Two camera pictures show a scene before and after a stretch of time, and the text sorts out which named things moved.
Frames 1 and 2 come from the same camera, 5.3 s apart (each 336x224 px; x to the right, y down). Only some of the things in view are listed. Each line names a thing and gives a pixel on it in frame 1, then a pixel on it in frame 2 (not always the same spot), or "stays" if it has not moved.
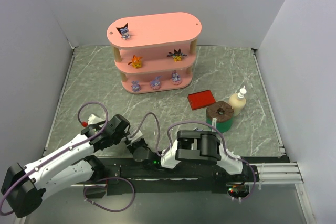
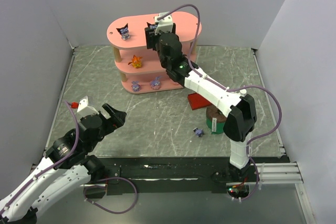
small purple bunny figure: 136,87 stays
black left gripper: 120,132 → 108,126
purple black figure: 124,31 stays
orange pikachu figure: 136,62 stays
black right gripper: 187,142 → 150,38
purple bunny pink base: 155,84 stays
